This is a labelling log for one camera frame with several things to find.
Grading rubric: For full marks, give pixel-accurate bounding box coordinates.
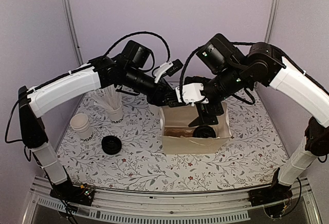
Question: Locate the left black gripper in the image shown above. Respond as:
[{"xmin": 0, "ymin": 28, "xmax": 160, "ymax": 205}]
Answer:
[{"xmin": 123, "ymin": 66, "xmax": 173, "ymax": 107}]

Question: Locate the brown cardboard cup carrier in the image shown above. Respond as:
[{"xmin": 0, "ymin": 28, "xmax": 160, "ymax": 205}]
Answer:
[{"xmin": 163, "ymin": 127, "xmax": 194, "ymax": 138}]

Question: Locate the beige paper takeout bag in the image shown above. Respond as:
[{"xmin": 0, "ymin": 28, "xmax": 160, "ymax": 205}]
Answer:
[{"xmin": 159, "ymin": 103, "xmax": 232, "ymax": 155}]

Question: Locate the stack of white paper cups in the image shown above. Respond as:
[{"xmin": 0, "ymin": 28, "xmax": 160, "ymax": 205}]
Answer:
[{"xmin": 70, "ymin": 113, "xmax": 94, "ymax": 142}]

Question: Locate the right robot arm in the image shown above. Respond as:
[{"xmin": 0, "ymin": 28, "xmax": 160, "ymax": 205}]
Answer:
[{"xmin": 175, "ymin": 33, "xmax": 328, "ymax": 201}]

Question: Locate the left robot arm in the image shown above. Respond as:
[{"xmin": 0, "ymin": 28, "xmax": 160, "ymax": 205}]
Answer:
[{"xmin": 13, "ymin": 31, "xmax": 172, "ymax": 200}]

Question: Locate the white cup holding straws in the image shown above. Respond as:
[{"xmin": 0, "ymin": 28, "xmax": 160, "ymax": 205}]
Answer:
[{"xmin": 106, "ymin": 105, "xmax": 124, "ymax": 124}]

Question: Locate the bundle of wrapped white straws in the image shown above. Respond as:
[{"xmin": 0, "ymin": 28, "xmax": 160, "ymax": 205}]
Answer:
[{"xmin": 89, "ymin": 85, "xmax": 122, "ymax": 111}]

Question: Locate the stack of black lids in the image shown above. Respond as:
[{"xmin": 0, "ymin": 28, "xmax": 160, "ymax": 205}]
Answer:
[{"xmin": 101, "ymin": 135, "xmax": 122, "ymax": 155}]

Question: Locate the floral patterned table mat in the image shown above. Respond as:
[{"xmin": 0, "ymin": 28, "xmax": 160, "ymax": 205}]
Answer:
[{"xmin": 58, "ymin": 95, "xmax": 288, "ymax": 192}]

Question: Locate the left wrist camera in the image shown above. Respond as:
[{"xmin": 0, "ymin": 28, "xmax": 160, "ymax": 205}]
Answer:
[{"xmin": 154, "ymin": 59, "xmax": 183, "ymax": 83}]

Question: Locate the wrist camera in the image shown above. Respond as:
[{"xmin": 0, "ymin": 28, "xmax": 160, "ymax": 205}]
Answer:
[
  {"xmin": 165, "ymin": 77, "xmax": 210, "ymax": 107},
  {"xmin": 154, "ymin": 59, "xmax": 183, "ymax": 83}
]

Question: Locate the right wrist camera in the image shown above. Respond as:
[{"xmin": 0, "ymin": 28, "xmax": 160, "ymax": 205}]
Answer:
[{"xmin": 165, "ymin": 77, "xmax": 210, "ymax": 107}]

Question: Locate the front aluminium rail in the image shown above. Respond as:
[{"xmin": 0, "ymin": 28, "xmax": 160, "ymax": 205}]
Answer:
[{"xmin": 22, "ymin": 177, "xmax": 322, "ymax": 223}]

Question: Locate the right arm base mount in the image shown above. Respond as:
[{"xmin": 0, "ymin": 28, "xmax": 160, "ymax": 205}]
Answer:
[{"xmin": 248, "ymin": 171, "xmax": 293, "ymax": 207}]

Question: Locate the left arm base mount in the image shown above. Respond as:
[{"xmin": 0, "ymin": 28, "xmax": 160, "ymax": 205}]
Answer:
[{"xmin": 48, "ymin": 178, "xmax": 95, "ymax": 207}]

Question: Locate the left metal frame post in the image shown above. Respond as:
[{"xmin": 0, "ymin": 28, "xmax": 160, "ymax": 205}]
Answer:
[{"xmin": 62, "ymin": 0, "xmax": 83, "ymax": 66}]

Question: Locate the metal frame post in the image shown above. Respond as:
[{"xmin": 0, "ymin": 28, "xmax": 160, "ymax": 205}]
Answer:
[
  {"xmin": 264, "ymin": 0, "xmax": 280, "ymax": 43},
  {"xmin": 62, "ymin": 0, "xmax": 83, "ymax": 66}
]

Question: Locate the right metal frame post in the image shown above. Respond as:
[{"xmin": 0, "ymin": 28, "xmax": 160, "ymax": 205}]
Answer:
[{"xmin": 264, "ymin": 0, "xmax": 280, "ymax": 43}]

